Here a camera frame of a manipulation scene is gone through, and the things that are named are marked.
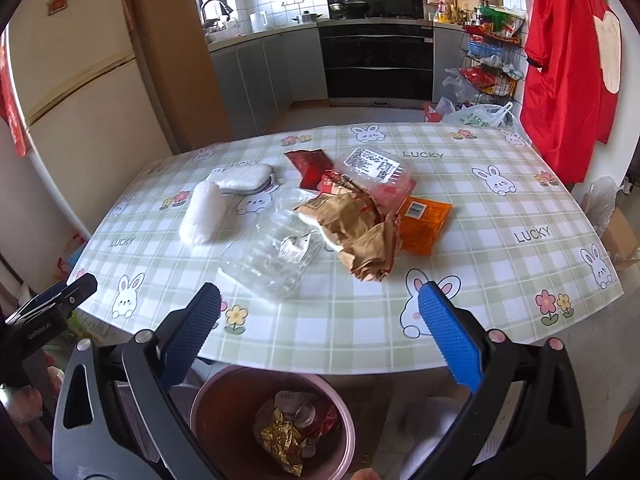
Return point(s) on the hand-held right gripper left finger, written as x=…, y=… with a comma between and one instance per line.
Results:
x=192, y=335

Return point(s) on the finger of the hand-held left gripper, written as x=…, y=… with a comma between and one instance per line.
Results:
x=75, y=290

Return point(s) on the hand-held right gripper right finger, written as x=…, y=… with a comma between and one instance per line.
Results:
x=450, y=335

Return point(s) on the pink plastic trash bin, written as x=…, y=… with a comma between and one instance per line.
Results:
x=225, y=410

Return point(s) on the clear plastic clamshell tray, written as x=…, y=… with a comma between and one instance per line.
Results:
x=260, y=265

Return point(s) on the orange seasoning packet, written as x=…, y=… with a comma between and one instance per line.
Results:
x=422, y=225

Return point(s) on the white foam net sleeve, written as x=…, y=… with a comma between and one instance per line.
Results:
x=200, y=212

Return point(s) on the gold foil wrapper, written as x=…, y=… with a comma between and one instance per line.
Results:
x=280, y=442

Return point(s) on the bronze snack bag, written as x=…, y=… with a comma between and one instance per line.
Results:
x=350, y=230

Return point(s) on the crushed red can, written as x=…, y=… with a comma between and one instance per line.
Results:
x=325, y=417

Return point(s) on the white oval scrubbing sponge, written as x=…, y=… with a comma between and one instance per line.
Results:
x=242, y=177

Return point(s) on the clear labelled plastic container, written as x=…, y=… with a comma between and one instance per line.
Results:
x=372, y=167

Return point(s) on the dark red snack packet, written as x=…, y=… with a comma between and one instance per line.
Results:
x=310, y=165

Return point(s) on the colourful children's toys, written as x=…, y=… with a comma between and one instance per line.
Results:
x=75, y=252

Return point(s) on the red hanging bag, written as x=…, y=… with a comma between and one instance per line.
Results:
x=12, y=120

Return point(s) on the cardboard box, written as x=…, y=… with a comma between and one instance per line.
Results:
x=617, y=235

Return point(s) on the large clear plastic bag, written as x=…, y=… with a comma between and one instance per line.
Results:
x=600, y=200

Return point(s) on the cream refrigerator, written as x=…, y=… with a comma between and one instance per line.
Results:
x=80, y=85

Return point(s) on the white green plastic shopping bag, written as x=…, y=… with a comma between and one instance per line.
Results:
x=475, y=116

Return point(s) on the red gift bag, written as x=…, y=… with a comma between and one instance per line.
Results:
x=432, y=112

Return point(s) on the wooden pillar cabinet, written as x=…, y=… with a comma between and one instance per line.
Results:
x=170, y=60

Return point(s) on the crumpled clear plastic bag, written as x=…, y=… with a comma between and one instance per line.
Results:
x=460, y=85

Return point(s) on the grey lower cabinets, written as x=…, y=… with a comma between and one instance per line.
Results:
x=260, y=75

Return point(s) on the narrow grey base cabinet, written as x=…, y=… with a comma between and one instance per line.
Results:
x=447, y=55

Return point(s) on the black built-in oven stove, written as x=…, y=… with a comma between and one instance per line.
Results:
x=375, y=65

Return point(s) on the red apron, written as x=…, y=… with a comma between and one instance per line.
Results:
x=560, y=70

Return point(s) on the red fridge magnet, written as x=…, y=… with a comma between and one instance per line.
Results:
x=58, y=2

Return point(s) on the chrome kitchen faucet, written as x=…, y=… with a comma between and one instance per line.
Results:
x=215, y=7

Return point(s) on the white electric kettle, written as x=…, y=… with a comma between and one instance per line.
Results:
x=258, y=21

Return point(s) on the steel pot with lid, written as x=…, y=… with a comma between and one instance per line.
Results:
x=307, y=17

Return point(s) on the black wok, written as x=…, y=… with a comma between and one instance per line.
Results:
x=349, y=7

